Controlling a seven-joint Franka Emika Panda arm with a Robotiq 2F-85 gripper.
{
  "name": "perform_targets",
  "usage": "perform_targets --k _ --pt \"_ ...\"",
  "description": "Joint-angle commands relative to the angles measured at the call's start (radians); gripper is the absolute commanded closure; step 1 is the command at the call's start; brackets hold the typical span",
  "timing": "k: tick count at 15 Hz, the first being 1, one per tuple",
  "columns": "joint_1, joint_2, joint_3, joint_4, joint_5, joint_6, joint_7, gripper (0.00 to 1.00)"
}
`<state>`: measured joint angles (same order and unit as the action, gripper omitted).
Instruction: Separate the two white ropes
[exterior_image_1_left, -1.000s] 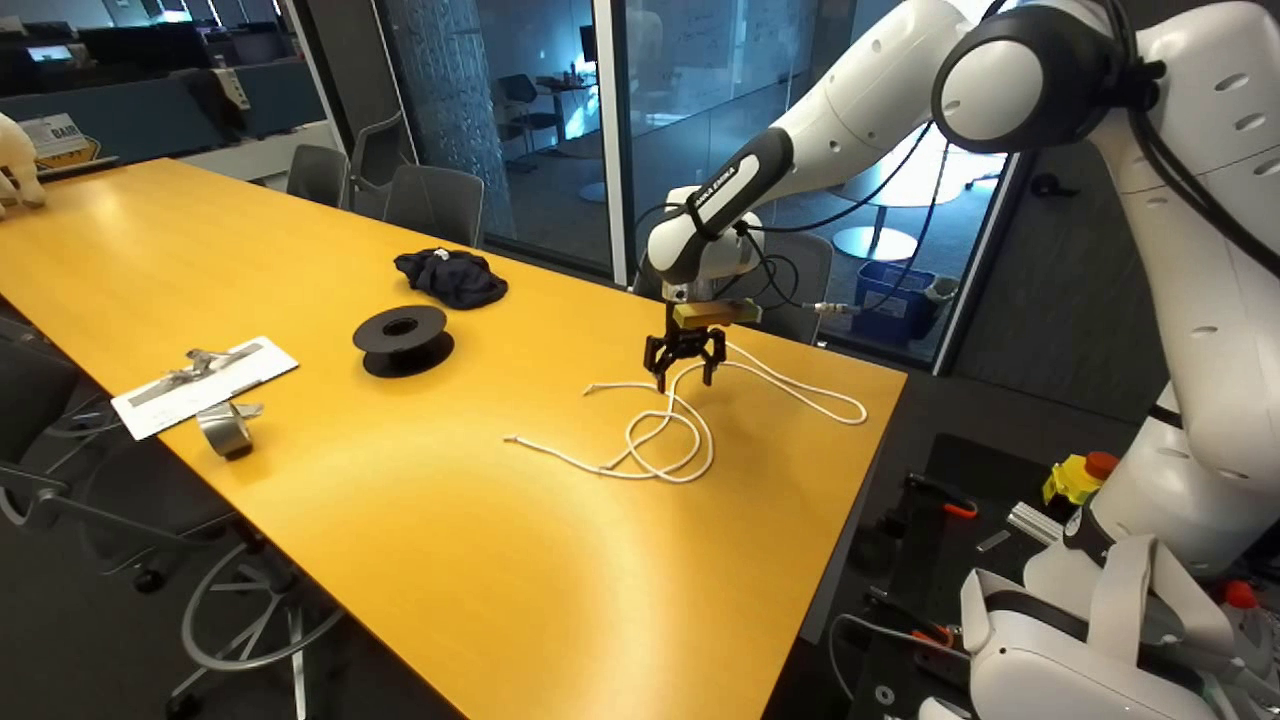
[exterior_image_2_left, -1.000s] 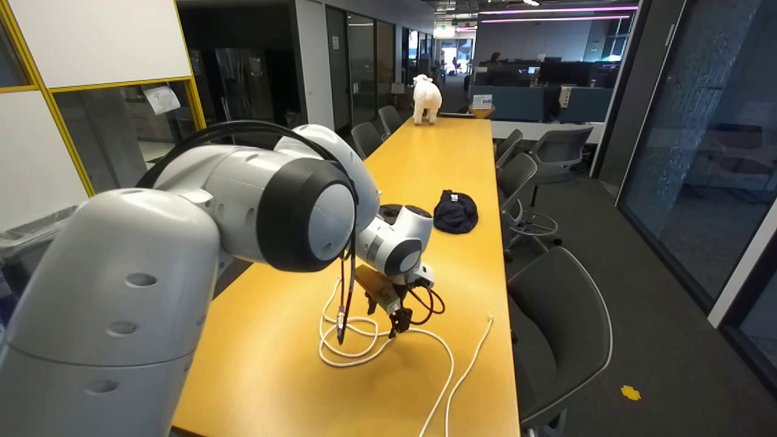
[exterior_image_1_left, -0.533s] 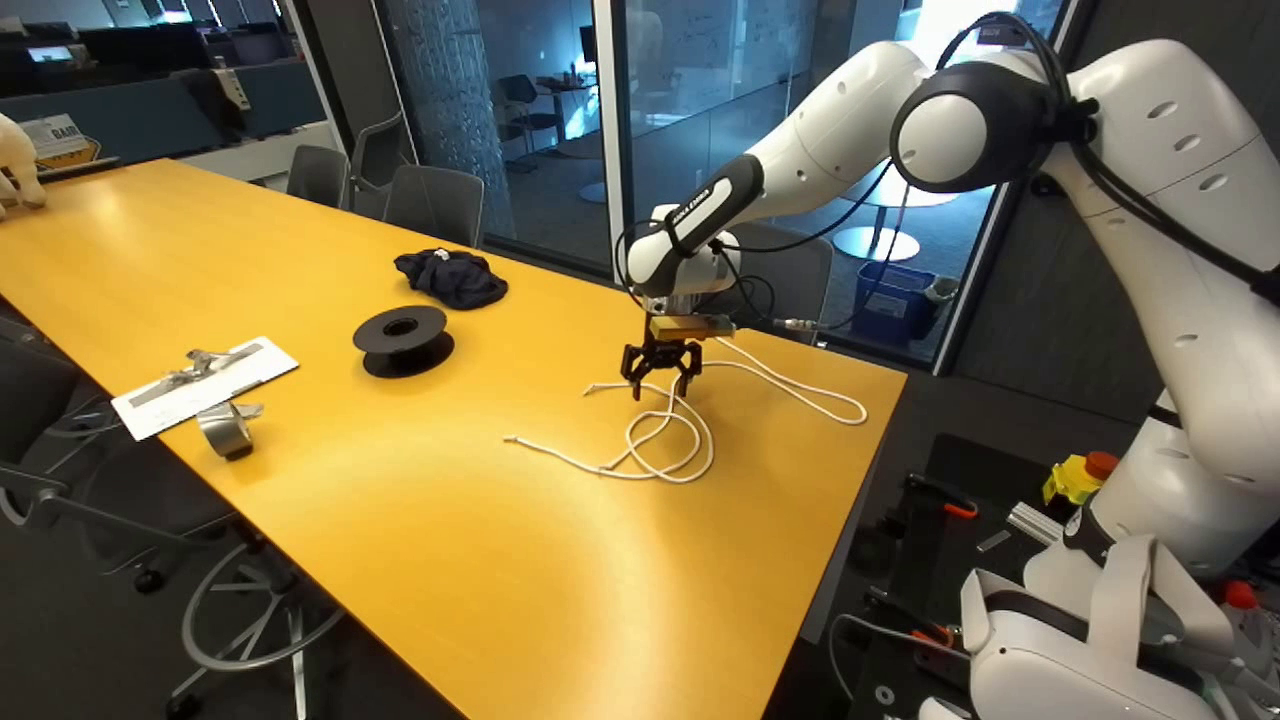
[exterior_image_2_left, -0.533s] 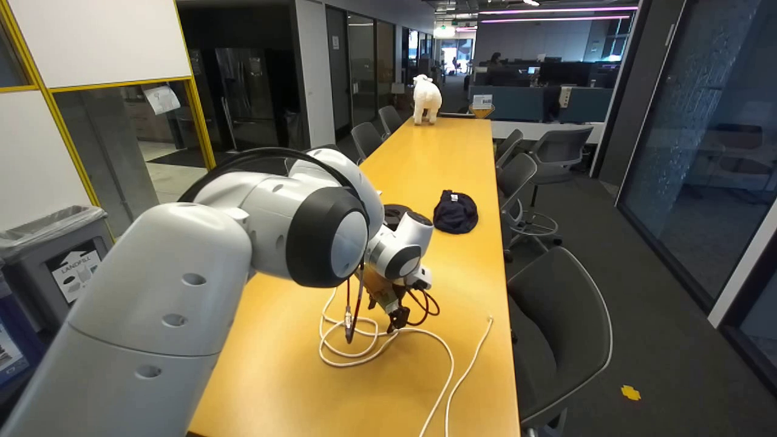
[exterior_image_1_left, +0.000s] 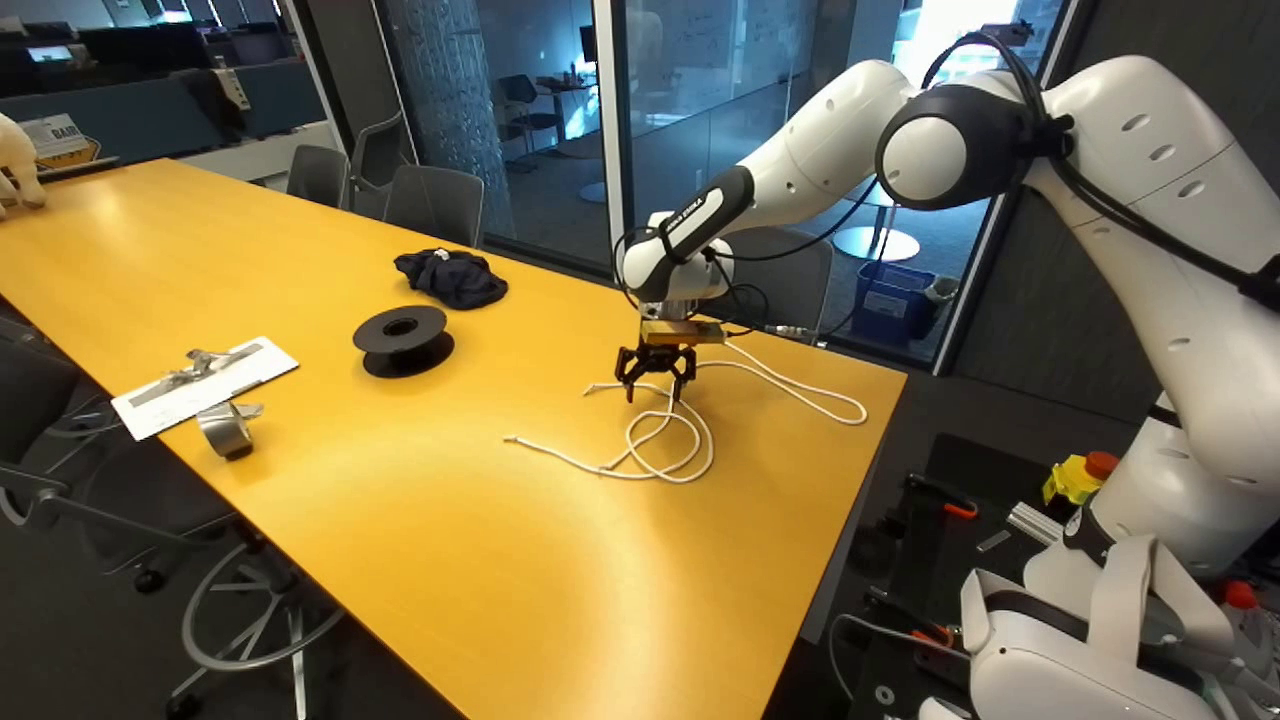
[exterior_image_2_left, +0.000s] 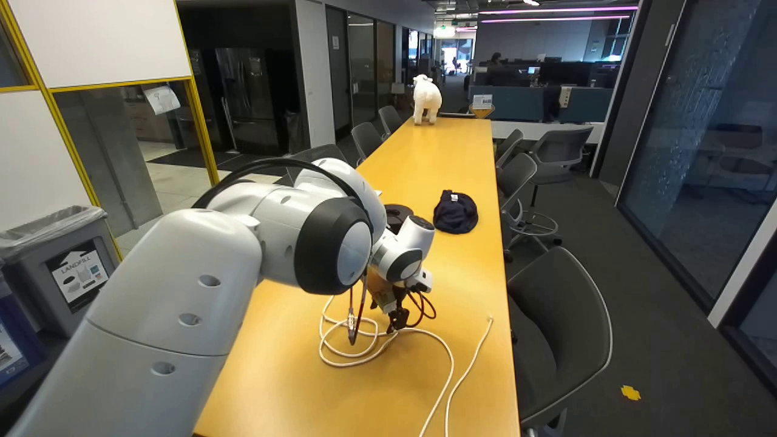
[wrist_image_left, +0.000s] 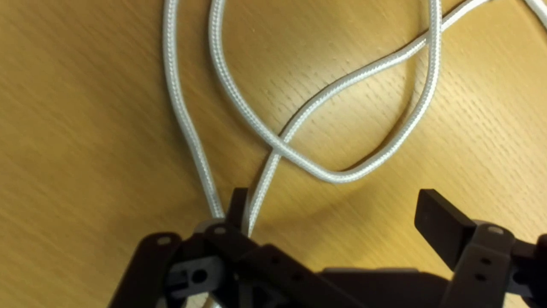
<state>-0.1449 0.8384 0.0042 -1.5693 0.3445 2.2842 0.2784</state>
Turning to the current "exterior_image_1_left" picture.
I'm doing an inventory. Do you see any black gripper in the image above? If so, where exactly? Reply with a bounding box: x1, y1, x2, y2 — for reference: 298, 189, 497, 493
614, 339, 707, 407

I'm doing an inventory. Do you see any white rope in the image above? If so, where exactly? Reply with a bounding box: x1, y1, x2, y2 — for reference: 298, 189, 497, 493
665, 336, 873, 433
502, 376, 720, 487

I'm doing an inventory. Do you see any black cap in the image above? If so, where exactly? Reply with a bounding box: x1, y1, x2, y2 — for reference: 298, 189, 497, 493
391, 244, 514, 312

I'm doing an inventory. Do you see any blue plastic crate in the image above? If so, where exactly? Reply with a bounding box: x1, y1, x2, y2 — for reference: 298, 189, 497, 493
853, 258, 960, 357

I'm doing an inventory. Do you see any white window mullion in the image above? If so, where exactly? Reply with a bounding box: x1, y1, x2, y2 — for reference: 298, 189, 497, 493
593, 0, 633, 274

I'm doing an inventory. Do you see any round white table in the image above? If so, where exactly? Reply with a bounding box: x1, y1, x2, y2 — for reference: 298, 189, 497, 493
836, 219, 926, 268

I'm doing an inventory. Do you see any dark grey office chair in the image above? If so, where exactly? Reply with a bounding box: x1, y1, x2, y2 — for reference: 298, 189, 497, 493
381, 160, 488, 253
284, 141, 358, 211
347, 111, 412, 219
0, 336, 353, 720

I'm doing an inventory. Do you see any yellow and red object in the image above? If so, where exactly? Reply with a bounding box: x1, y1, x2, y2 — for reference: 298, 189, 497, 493
1039, 448, 1122, 510

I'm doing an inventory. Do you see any small silver metal object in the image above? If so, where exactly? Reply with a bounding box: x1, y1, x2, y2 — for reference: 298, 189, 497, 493
197, 394, 269, 463

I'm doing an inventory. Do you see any silver metal tool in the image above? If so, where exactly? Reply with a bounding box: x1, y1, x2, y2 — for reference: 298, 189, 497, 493
155, 345, 269, 399

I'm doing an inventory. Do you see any white VR headset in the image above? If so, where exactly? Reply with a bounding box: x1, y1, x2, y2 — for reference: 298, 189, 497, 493
955, 533, 1252, 720

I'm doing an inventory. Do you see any dark office desk row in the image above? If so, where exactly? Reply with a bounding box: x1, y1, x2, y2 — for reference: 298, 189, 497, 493
0, 14, 332, 170

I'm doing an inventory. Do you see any red capped item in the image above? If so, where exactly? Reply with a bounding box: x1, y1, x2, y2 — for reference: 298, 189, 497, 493
1217, 576, 1268, 618

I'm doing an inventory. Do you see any white labelled box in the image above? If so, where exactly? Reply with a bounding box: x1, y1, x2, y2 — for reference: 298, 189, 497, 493
17, 111, 106, 181

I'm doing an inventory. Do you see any white stuffed animal toy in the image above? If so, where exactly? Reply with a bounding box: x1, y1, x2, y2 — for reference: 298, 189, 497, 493
0, 111, 53, 216

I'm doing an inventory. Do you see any orange handled tool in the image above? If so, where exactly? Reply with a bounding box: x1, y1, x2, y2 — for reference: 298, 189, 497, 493
934, 493, 987, 526

